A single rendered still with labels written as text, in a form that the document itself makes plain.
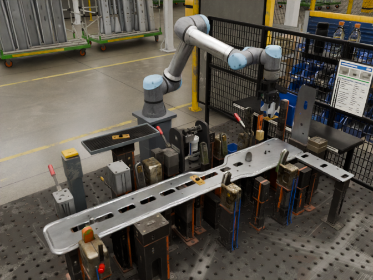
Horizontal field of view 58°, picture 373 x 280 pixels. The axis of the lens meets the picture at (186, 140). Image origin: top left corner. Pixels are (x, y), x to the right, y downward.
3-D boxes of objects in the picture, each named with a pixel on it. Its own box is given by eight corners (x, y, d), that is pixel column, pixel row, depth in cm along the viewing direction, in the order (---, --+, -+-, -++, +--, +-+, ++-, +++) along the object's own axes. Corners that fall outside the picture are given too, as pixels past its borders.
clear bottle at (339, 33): (336, 57, 204) (343, 23, 195) (327, 55, 209) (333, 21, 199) (342, 56, 207) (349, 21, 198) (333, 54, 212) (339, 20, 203)
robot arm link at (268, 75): (271, 66, 169) (284, 70, 163) (270, 75, 171) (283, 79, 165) (260, 69, 165) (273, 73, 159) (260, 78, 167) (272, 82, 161)
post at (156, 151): (158, 216, 186) (155, 153, 168) (154, 211, 190) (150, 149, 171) (166, 213, 189) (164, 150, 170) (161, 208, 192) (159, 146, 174)
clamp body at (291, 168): (282, 229, 177) (292, 173, 161) (266, 217, 186) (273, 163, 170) (293, 223, 182) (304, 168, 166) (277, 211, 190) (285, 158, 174)
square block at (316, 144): (308, 198, 201) (319, 144, 184) (297, 191, 207) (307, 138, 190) (317, 193, 205) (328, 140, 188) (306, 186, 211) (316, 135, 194)
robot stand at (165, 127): (135, 166, 232) (131, 112, 214) (160, 156, 244) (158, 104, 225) (152, 179, 218) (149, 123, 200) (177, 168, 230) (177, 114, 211)
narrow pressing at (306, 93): (306, 145, 196) (316, 89, 180) (290, 138, 204) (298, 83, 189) (306, 145, 196) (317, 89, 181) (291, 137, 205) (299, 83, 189)
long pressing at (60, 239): (56, 263, 120) (55, 260, 120) (40, 227, 137) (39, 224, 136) (306, 153, 190) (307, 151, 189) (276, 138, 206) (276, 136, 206)
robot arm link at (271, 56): (269, 43, 164) (285, 45, 159) (267, 65, 169) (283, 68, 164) (261, 46, 159) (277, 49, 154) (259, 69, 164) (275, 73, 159)
